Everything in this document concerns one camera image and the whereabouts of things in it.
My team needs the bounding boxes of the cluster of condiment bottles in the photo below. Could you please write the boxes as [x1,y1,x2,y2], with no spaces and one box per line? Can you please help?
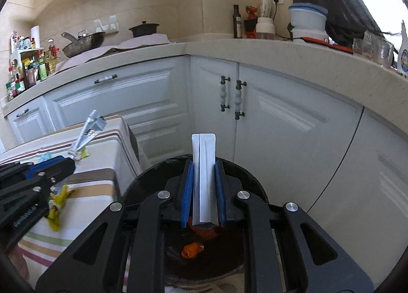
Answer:
[5,30,61,101]

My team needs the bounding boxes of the white paper packet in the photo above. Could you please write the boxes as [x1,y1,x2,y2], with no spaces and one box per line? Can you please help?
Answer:
[191,133,220,227]

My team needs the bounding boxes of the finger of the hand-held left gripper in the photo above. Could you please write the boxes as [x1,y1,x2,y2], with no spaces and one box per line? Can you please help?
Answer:
[0,155,76,183]
[0,168,76,215]

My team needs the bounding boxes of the white paper towel roll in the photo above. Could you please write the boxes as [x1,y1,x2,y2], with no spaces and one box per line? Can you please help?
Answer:
[30,25,43,49]

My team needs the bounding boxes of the red and black container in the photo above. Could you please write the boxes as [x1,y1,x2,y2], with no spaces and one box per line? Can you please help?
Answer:
[244,6,258,39]

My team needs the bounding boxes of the white wall sockets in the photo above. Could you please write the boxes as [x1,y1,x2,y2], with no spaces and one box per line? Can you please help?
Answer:
[93,16,119,33]

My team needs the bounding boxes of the white kitchen cabinet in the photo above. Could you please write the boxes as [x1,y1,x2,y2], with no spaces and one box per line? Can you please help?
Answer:
[5,54,408,287]

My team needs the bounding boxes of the silver foil wrapper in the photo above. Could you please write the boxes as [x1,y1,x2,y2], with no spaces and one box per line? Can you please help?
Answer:
[68,109,107,161]

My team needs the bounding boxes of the yellow snack wrapper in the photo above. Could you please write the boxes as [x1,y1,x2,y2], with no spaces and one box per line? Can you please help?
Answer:
[47,184,70,232]

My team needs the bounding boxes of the long drawer handle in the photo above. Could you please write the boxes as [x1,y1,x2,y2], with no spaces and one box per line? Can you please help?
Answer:
[94,75,118,85]

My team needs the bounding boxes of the black pot with lid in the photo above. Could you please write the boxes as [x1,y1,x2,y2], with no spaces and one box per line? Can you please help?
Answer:
[129,21,160,38]

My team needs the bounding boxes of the black trash bin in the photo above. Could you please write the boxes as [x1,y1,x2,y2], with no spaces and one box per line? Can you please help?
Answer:
[120,153,271,287]

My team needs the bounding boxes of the striped tablecloth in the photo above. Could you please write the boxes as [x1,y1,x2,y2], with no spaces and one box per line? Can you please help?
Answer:
[0,115,150,287]

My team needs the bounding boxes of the white brass door handle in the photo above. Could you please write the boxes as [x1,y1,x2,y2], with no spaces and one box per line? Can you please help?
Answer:
[235,79,247,121]
[220,76,231,112]

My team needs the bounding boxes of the dark oil bottle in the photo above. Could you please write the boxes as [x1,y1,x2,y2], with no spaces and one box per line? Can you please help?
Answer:
[233,4,242,39]

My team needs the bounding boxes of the steel wok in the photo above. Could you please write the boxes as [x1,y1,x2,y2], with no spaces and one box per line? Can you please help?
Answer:
[60,30,106,58]

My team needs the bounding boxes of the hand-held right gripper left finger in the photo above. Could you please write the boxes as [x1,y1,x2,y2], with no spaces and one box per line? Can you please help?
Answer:
[35,159,195,293]

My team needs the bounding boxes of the dark cloth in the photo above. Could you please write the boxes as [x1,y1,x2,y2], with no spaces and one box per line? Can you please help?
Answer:
[293,0,402,48]

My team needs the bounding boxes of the red flat board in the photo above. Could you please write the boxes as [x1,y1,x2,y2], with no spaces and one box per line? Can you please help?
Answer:
[301,36,354,55]

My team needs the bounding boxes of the black power cable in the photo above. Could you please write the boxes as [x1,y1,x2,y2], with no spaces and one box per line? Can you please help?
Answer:
[272,0,294,40]

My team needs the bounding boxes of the white electric cooker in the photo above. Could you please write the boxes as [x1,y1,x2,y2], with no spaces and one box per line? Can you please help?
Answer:
[291,27,329,42]

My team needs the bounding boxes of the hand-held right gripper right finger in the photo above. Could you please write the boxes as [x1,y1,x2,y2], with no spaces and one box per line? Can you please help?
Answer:
[214,159,375,293]

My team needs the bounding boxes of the white jar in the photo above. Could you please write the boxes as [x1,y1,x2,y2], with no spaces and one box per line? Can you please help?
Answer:
[256,17,275,39]

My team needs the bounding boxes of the white blue-rim basin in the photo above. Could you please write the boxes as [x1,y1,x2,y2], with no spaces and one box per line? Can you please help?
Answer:
[288,3,328,30]

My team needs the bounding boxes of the pink stove cover cloth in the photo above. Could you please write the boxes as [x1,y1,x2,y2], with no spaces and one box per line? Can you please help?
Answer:
[56,34,176,74]

